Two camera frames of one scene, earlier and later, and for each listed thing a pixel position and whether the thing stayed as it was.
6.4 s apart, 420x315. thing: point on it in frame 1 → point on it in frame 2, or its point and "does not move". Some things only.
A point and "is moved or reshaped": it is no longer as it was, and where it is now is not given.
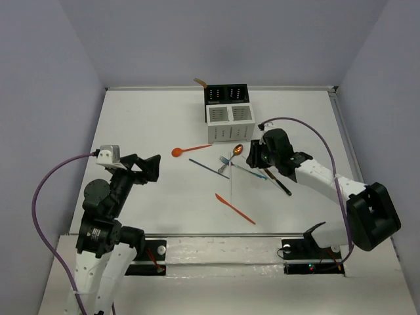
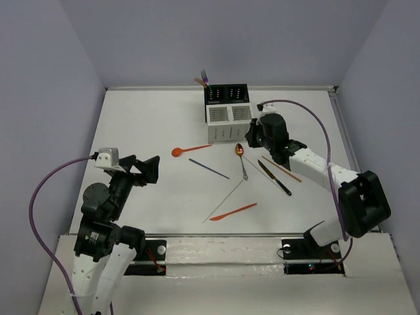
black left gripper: (134, 168) does not move
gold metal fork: (200, 82) does not move
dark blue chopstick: (195, 161) does not move
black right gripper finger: (252, 158) → (252, 134)
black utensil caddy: (225, 94) does not move
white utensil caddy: (230, 123) does not move
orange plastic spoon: (177, 151) does not move
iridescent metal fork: (226, 161) → (205, 75)
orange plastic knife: (238, 212) is moved or reshaped
